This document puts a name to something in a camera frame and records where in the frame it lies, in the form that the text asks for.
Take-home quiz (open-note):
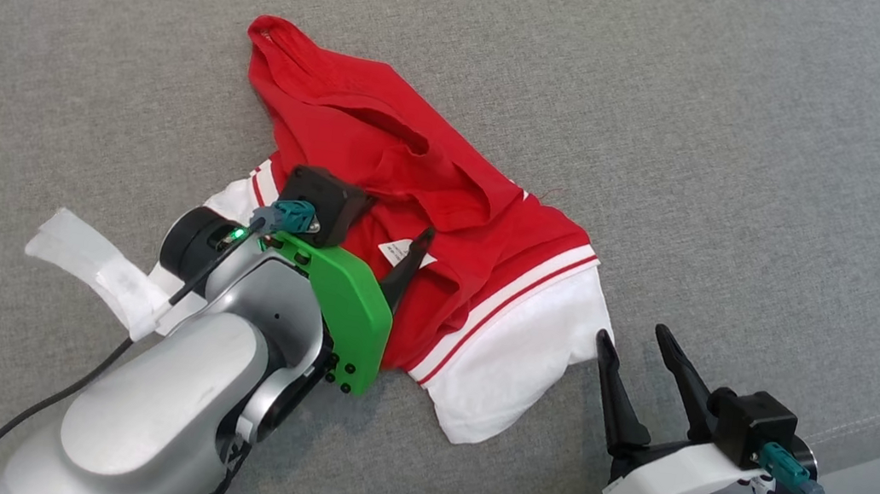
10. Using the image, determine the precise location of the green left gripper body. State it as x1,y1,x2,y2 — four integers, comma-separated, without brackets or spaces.
249,230,403,400

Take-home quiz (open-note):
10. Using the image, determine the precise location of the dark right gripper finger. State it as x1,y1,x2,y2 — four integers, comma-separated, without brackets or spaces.
580,328,665,462
640,323,730,445

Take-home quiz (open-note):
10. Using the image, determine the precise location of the teal right camera connector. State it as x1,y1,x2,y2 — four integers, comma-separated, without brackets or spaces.
753,440,831,494

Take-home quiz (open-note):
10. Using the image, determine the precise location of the teal camera connector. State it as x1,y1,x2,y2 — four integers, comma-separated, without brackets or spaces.
753,440,831,494
248,193,323,241

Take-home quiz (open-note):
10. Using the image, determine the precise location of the red jersey with white sleeves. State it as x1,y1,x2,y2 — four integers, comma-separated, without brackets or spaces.
130,4,653,465

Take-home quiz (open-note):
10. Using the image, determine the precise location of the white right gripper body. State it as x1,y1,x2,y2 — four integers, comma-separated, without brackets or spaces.
602,429,772,494

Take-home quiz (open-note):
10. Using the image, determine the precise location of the teal left camera connector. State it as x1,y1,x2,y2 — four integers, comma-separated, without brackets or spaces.
248,193,323,241

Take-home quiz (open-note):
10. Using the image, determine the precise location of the white tape wrap on cable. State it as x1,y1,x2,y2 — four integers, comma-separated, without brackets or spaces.
14,204,187,346

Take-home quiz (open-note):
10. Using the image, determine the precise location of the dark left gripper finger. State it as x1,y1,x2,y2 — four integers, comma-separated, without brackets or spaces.
377,221,437,319

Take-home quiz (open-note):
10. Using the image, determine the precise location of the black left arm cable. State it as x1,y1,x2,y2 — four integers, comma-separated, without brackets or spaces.
0,192,264,494

